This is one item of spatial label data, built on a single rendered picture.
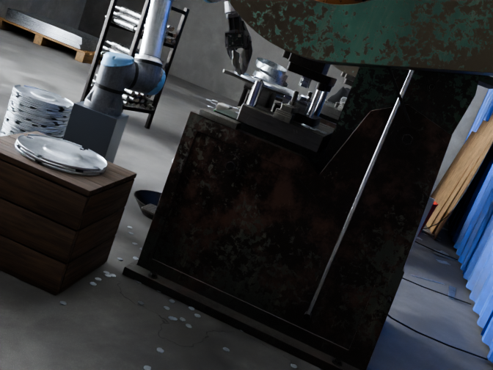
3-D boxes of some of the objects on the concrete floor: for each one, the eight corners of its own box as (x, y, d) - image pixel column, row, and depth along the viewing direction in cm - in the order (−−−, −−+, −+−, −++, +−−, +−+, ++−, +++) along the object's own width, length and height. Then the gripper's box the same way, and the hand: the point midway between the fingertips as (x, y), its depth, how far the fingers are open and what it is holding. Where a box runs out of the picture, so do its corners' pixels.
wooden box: (-58, 244, 196) (-29, 139, 188) (10, 219, 233) (37, 131, 225) (56, 296, 191) (89, 191, 183) (107, 261, 228) (137, 173, 220)
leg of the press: (122, 274, 223) (207, 27, 203) (135, 266, 234) (217, 31, 214) (366, 390, 206) (485, 134, 187) (368, 376, 217) (480, 132, 198)
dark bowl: (118, 208, 286) (122, 194, 285) (144, 199, 315) (149, 186, 314) (177, 236, 281) (182, 221, 280) (198, 222, 310) (202, 210, 308)
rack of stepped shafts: (113, 126, 449) (155, -5, 429) (72, 103, 472) (111, -21, 452) (153, 131, 486) (194, 11, 465) (114, 110, 508) (151, -6, 488)
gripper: (219, 13, 217) (224, 76, 219) (246, 11, 215) (250, 74, 217) (226, 16, 225) (230, 77, 228) (251, 14, 223) (254, 75, 226)
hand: (241, 72), depth 225 cm, fingers closed
